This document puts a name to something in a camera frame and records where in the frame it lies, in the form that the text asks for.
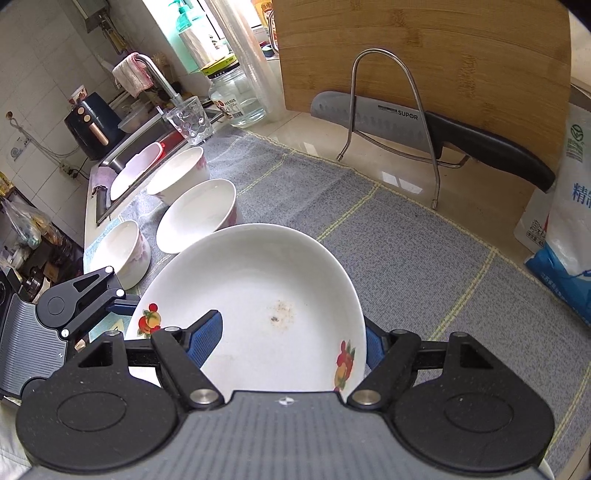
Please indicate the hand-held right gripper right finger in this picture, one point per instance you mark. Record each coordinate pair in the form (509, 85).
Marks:
(374, 346)

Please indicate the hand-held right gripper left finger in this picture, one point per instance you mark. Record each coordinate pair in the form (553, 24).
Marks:
(205, 337)

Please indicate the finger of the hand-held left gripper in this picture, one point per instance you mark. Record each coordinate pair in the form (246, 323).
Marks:
(123, 307)

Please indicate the white floral bowl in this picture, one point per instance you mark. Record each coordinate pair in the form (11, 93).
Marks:
(120, 249)
(198, 207)
(180, 170)

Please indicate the white fruit-print plate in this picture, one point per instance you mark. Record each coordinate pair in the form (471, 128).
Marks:
(277, 277)

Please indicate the black gas stove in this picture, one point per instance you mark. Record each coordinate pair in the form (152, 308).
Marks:
(7, 290)

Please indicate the grey and teal checked mat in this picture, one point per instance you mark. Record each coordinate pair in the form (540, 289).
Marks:
(415, 258)

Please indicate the clear plastic bag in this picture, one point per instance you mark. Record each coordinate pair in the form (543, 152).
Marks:
(23, 226)

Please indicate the white basin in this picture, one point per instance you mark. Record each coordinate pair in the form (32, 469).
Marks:
(136, 170)

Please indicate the white power strip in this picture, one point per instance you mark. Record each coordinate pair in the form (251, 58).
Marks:
(74, 171)

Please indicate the steel kitchen sink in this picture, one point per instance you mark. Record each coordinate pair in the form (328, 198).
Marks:
(124, 157)

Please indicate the red basin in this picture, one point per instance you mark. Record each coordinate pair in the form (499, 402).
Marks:
(171, 144)

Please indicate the clear plastic box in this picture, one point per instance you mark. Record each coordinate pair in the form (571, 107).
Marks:
(134, 121)

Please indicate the dark blue air fryer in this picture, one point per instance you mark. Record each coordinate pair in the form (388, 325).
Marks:
(90, 122)

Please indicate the clear glass mug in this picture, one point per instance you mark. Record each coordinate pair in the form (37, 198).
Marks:
(191, 122)

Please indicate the white and blue salt bag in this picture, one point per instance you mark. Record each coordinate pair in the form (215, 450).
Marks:
(563, 221)

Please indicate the pink dish cloth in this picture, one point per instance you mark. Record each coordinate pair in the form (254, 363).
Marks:
(131, 74)

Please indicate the steel faucet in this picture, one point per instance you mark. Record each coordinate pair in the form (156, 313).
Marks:
(159, 74)

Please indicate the glass jar with yellow lid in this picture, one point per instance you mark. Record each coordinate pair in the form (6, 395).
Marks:
(235, 97)

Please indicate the tall clear plastic wrap roll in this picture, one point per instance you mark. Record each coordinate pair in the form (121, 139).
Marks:
(249, 60)

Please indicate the window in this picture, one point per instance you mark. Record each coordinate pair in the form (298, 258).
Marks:
(157, 18)

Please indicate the bamboo cutting board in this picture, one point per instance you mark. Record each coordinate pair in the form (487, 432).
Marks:
(415, 41)

